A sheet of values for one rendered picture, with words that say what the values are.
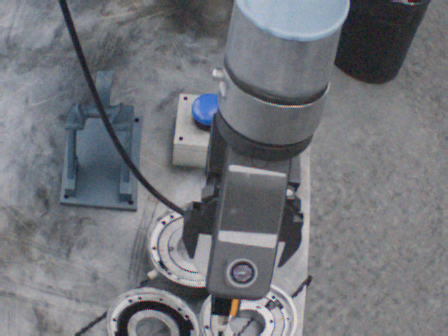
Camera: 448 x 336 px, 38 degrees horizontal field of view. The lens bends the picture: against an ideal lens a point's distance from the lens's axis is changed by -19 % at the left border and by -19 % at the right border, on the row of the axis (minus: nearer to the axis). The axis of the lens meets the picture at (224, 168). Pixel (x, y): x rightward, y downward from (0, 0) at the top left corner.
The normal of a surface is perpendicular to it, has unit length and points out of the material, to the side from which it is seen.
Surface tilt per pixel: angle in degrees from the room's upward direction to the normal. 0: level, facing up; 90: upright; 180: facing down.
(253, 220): 23
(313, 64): 83
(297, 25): 79
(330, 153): 0
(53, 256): 0
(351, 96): 0
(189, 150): 90
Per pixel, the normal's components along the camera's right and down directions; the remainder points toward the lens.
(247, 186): 0.10, -0.16
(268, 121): -0.16, 0.74
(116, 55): 0.10, -0.53
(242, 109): -0.57, 0.58
